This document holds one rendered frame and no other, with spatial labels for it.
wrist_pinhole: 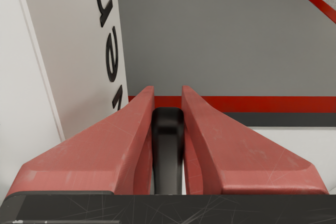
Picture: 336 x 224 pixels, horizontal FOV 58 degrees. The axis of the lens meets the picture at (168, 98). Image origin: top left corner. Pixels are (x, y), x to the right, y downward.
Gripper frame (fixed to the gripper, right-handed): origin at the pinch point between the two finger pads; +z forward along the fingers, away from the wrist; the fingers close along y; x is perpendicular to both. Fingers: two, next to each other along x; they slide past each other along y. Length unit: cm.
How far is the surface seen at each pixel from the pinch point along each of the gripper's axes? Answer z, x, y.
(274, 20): 46, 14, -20
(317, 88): 22.6, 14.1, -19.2
